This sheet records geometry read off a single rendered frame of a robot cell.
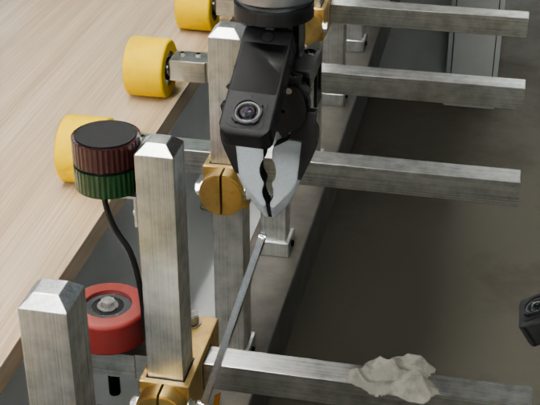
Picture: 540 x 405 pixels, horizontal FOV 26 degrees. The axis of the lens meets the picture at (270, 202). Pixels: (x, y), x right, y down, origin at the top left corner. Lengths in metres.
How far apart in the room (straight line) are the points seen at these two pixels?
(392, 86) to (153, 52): 0.32
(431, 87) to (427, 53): 2.30
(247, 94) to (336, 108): 1.04
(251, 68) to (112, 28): 0.85
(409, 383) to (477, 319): 1.63
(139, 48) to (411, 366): 0.63
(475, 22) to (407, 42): 2.07
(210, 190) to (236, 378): 0.22
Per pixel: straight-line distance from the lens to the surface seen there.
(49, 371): 0.82
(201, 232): 1.82
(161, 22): 1.86
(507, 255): 2.98
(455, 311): 2.76
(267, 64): 1.02
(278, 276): 1.57
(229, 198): 1.26
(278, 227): 1.59
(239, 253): 1.32
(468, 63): 3.68
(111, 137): 1.01
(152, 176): 1.00
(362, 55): 2.26
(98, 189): 1.01
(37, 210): 1.35
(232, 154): 1.09
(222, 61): 1.22
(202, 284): 1.70
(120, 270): 1.62
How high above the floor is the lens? 1.56
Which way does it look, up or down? 30 degrees down
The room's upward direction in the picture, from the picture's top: straight up
